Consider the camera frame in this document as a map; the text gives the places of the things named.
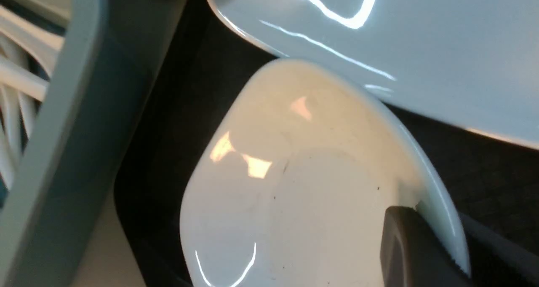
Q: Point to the white bowl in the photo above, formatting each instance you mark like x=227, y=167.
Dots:
x=292, y=189

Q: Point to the teal plastic bin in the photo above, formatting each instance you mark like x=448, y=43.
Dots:
x=59, y=224

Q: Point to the black plastic serving tray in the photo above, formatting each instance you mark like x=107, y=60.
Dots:
x=204, y=70

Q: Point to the large white square plate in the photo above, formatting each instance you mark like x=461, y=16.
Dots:
x=473, y=64

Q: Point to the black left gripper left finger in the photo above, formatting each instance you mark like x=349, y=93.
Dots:
x=412, y=256

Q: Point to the white spoon in bin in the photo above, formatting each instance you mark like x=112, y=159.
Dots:
x=44, y=46
x=18, y=115

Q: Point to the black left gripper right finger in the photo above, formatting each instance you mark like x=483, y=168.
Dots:
x=496, y=261

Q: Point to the white spoon leftmost in bin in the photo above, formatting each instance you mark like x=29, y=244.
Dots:
x=44, y=46

